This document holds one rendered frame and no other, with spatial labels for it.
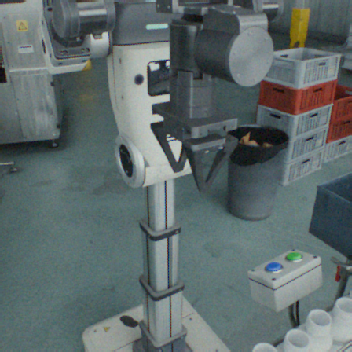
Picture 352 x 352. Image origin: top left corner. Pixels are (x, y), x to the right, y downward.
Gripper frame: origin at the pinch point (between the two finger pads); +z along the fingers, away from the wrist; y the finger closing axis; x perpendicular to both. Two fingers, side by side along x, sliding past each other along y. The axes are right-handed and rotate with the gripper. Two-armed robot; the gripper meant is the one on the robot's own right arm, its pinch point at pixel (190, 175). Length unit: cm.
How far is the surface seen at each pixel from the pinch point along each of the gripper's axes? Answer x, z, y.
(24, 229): -5, 140, -211
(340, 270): 37.9, 32.2, 4.4
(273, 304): 18.6, 32.7, 2.9
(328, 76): 252, 46, -162
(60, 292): 0, 140, -134
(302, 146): 227, 105, -158
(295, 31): 794, 86, -681
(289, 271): 23.7, 27.6, 1.4
